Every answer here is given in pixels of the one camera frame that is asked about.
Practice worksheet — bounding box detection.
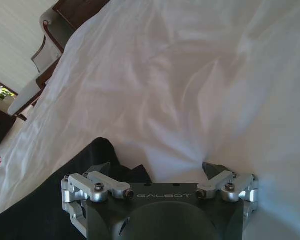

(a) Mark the white bed sheet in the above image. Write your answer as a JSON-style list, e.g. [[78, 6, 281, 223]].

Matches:
[[0, 0, 300, 240]]

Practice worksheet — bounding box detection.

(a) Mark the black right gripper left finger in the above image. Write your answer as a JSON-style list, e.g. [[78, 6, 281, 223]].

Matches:
[[61, 161, 134, 235]]

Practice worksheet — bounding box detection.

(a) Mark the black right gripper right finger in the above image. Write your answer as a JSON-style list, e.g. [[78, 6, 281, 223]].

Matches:
[[195, 161, 259, 226]]

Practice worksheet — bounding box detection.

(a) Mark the dark framed window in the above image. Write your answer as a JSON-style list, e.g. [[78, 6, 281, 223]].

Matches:
[[0, 76, 19, 101]]

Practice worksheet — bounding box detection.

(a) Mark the black garment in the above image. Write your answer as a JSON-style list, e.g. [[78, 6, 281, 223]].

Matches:
[[0, 136, 152, 240]]

